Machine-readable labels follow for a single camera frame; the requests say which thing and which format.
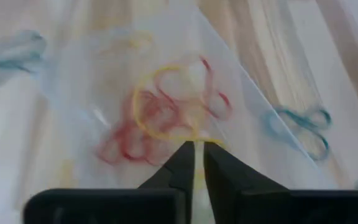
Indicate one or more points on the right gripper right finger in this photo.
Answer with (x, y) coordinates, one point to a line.
(238, 193)

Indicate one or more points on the red rubber band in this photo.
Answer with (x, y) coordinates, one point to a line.
(154, 105)
(225, 99)
(129, 152)

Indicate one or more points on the clear plastic bag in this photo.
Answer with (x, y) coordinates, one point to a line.
(104, 77)

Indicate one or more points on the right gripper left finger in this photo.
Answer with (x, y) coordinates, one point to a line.
(182, 168)

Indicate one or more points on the yellow rubber band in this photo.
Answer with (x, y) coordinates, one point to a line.
(137, 115)

